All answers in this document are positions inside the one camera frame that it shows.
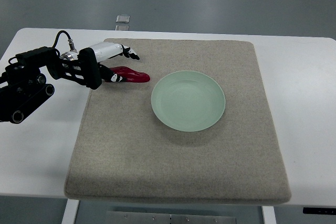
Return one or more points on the clear floor marker upper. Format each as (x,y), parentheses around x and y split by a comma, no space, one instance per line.
(123,19)

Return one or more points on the beige felt mat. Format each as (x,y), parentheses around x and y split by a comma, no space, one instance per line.
(124,152)

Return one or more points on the black table control panel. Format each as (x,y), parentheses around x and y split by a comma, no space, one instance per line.
(319,211)

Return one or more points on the light green round plate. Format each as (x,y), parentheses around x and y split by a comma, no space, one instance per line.
(188,101)

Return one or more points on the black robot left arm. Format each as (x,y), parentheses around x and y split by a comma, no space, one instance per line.
(25,86)

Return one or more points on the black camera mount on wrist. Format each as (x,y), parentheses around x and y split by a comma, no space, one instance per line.
(89,68)

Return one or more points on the red chili pepper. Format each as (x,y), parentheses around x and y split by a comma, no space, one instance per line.
(129,75)

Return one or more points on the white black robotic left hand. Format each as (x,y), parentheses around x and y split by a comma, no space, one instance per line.
(107,50)

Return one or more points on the metal bracket under table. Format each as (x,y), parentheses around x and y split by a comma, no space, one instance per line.
(144,217)

